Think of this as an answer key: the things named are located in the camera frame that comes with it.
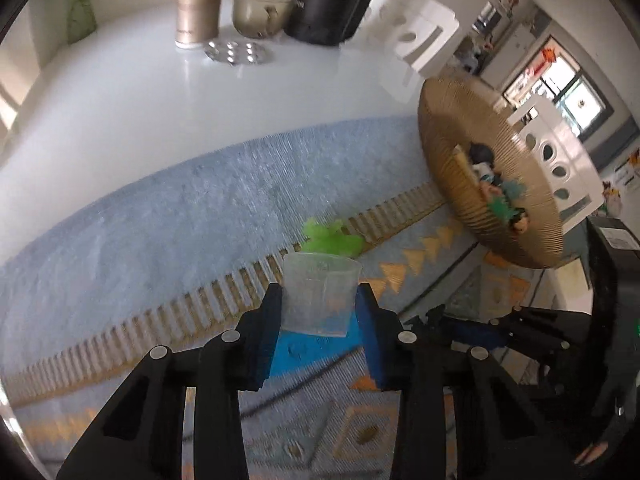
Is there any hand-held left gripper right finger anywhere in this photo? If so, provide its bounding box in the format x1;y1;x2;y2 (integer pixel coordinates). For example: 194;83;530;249
354;282;581;480

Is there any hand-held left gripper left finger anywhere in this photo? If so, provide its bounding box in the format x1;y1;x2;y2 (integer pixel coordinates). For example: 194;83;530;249
55;284;283;480

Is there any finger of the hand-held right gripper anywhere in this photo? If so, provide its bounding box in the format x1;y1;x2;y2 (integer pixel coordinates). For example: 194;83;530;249
490;305;601;363
404;304;506;356

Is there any clear plastic cup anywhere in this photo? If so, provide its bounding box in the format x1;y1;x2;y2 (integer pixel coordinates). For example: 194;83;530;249
281;252;363;337

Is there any round wicker basket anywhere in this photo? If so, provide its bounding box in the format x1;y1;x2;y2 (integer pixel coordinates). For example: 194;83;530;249
417;74;566;270

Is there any person's right hand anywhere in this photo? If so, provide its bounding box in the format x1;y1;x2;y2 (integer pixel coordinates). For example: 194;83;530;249
572;440;617;466

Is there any blue utility knife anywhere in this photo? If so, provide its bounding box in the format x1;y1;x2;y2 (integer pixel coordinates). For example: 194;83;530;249
269;317;373;378

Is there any green plastic toy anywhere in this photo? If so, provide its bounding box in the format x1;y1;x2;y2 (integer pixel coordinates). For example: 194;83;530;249
299;217;365;257

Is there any green star toy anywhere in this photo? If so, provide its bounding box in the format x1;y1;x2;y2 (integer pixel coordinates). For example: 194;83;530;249
487;197;516;222

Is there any teal plastic toy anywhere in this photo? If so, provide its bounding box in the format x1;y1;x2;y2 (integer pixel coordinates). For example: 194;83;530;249
500;179;527;202

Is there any white chair with oval holes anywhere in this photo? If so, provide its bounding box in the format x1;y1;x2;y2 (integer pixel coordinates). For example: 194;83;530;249
505;92;608;231
367;0;461;103

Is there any blue patterned woven mat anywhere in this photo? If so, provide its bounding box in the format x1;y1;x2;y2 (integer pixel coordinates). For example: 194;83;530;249
0;116;566;480

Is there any black figure toy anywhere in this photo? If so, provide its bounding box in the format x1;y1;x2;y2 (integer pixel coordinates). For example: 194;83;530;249
467;142;497;182

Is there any window with red decoration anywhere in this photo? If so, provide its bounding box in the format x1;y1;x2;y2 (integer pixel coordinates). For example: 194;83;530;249
502;35;615;138

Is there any perforated metal disc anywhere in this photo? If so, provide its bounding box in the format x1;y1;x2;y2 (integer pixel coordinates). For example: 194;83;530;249
204;39;275;67

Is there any smoked glass cup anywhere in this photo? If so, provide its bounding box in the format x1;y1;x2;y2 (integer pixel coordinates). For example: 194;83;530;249
231;0;296;39

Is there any black cylinder container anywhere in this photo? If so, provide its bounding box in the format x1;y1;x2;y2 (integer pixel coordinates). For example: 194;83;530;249
284;0;391;47

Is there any gold metal cylinder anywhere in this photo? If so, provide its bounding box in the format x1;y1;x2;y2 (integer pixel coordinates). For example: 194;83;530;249
175;0;228;50

